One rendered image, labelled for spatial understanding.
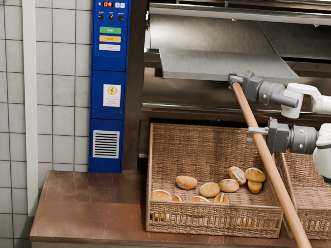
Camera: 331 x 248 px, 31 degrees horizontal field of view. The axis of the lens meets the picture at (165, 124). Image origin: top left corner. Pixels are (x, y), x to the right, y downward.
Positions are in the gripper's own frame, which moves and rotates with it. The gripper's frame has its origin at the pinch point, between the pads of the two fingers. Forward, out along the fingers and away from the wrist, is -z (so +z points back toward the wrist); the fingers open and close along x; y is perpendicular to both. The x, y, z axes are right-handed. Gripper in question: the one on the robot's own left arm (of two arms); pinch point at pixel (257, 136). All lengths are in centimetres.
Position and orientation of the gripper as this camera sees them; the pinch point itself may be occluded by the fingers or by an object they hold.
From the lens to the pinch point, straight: 192.6
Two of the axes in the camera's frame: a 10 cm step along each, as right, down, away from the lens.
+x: -0.7, 9.0, 4.3
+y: 0.7, -4.2, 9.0
